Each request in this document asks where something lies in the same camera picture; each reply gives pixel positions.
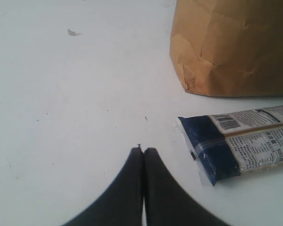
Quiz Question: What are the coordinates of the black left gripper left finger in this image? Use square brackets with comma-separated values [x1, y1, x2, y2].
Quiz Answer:
[65, 147, 144, 226]

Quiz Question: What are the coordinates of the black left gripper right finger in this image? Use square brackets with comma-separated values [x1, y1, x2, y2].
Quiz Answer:
[143, 148, 228, 226]

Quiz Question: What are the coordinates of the dark blue noodle packet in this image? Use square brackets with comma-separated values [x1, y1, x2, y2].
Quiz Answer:
[178, 105, 283, 185]

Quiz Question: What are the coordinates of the brown paper shopping bag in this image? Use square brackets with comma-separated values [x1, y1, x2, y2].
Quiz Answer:
[170, 0, 283, 97]

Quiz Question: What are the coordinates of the small paper scrap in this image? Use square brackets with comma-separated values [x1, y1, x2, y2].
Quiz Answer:
[67, 29, 81, 36]

